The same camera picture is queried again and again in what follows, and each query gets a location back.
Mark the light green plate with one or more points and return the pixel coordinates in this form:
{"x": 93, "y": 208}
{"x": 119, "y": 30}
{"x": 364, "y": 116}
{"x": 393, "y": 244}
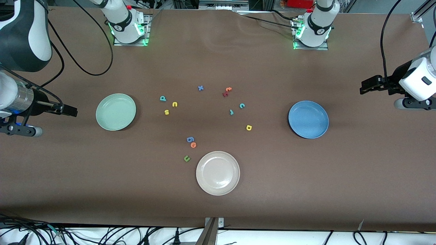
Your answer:
{"x": 115, "y": 112}

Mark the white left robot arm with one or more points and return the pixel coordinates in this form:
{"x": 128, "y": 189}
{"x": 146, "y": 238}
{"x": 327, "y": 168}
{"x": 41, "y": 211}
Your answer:
{"x": 318, "y": 23}

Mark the aluminium frame corner profile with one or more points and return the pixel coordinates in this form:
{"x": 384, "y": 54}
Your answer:
{"x": 417, "y": 16}

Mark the blue plate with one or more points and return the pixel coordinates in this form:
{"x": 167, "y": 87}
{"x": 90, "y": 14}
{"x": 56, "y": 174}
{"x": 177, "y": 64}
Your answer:
{"x": 308, "y": 119}

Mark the blue foam digit six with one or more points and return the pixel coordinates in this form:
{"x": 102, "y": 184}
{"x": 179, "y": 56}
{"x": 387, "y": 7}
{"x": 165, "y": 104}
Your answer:
{"x": 189, "y": 137}

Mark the aluminium table edge bracket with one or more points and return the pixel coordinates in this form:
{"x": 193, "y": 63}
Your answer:
{"x": 209, "y": 234}

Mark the grey equipment box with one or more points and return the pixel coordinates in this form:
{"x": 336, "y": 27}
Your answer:
{"x": 221, "y": 4}

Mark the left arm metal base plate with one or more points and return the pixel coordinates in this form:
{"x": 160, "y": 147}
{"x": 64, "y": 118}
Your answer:
{"x": 306, "y": 48}

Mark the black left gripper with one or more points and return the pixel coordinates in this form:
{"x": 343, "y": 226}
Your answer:
{"x": 391, "y": 84}

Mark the brown table cover sheet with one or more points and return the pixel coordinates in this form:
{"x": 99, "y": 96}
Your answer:
{"x": 218, "y": 204}

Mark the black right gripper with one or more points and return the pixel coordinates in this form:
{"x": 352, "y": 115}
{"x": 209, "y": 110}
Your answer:
{"x": 40, "y": 103}

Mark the red box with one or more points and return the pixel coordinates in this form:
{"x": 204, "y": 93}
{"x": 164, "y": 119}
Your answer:
{"x": 299, "y": 3}

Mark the beige plate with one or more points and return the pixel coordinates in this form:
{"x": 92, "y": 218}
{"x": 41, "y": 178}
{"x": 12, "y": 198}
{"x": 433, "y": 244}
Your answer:
{"x": 218, "y": 173}

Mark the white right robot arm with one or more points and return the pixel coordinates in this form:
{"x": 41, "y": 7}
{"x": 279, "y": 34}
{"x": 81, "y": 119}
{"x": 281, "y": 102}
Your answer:
{"x": 126, "y": 23}

